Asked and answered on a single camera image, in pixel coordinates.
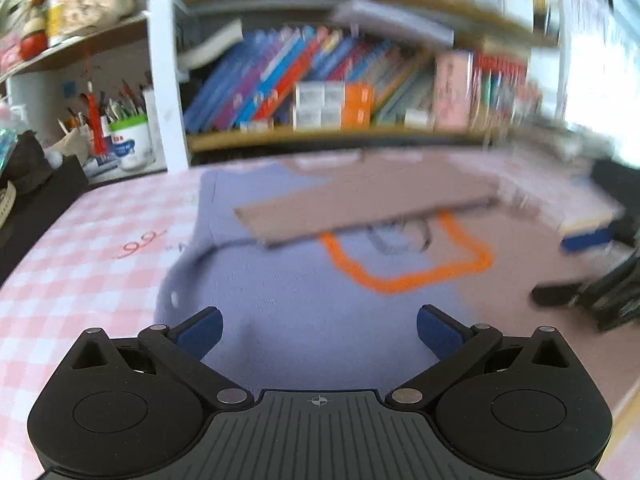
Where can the lower orange white box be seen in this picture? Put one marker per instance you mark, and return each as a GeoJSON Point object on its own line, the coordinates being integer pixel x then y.
{"type": "Point", "coordinates": [330, 117]}

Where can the orange white box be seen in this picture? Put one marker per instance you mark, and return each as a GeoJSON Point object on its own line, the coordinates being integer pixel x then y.
{"type": "Point", "coordinates": [333, 93]}
{"type": "Point", "coordinates": [330, 117]}

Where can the white rolled paper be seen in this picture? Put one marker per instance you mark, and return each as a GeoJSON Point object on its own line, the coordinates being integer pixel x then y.
{"type": "Point", "coordinates": [388, 22]}

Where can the wooden bookshelf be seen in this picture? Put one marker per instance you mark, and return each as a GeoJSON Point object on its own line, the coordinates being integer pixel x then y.
{"type": "Point", "coordinates": [184, 33]}

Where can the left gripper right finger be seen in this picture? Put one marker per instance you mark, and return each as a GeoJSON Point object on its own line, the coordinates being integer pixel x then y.
{"type": "Point", "coordinates": [504, 402]}

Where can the purple and pink sweater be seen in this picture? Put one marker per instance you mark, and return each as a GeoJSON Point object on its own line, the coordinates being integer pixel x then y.
{"type": "Point", "coordinates": [330, 312]}

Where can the black bag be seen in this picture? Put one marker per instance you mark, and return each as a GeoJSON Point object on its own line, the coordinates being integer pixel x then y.
{"type": "Point", "coordinates": [43, 194]}

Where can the row of colourful books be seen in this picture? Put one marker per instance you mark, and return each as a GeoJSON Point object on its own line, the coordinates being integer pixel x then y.
{"type": "Point", "coordinates": [250, 81]}

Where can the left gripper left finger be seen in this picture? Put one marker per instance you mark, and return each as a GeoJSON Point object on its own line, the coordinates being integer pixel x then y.
{"type": "Point", "coordinates": [132, 403]}

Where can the white pen holder cup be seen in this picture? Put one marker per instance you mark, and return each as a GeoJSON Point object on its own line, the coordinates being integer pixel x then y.
{"type": "Point", "coordinates": [132, 142]}

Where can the upper orange white box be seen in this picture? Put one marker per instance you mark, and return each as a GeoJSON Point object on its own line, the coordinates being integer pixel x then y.
{"type": "Point", "coordinates": [333, 93]}

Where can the pink checkered tablecloth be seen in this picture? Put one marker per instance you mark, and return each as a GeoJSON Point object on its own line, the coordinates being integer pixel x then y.
{"type": "Point", "coordinates": [102, 262]}

